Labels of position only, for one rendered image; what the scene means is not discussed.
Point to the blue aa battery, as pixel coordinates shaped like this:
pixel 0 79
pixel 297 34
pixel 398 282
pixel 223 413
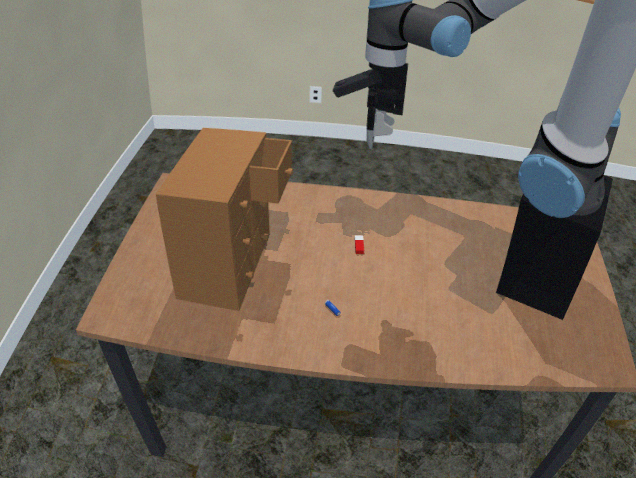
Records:
pixel 332 308

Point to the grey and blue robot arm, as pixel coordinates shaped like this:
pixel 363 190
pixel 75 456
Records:
pixel 571 147

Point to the brown wooden drawer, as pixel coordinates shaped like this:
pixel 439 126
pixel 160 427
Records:
pixel 242 240
pixel 268 184
pixel 257 212
pixel 258 238
pixel 245 274
pixel 239 204

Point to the brown wooden chest of drawers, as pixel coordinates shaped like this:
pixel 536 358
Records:
pixel 193 205

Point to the red and white eraser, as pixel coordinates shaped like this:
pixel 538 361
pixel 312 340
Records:
pixel 359 244

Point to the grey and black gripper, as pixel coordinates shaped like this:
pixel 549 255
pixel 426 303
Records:
pixel 385 96

